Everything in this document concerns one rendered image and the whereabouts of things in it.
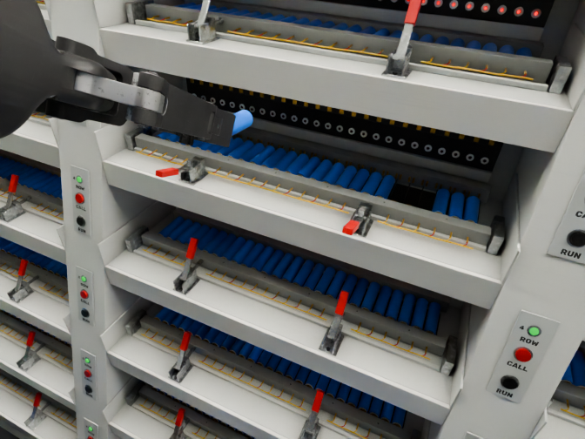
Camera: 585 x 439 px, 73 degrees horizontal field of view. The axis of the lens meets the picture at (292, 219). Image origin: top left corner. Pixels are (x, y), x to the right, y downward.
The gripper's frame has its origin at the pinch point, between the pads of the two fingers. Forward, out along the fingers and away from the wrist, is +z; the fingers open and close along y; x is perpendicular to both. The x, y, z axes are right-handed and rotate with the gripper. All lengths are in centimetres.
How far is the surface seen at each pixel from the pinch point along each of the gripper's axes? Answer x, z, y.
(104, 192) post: 14.1, 22.6, 30.2
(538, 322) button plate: 12.1, 21.3, -35.2
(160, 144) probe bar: 4.0, 24.6, 22.5
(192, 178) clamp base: 7.5, 21.5, 13.2
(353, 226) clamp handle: 6.8, 16.0, -12.7
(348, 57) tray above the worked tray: -12.7, 20.4, -5.9
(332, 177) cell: 2.3, 28.6, -5.7
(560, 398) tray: 23, 32, -44
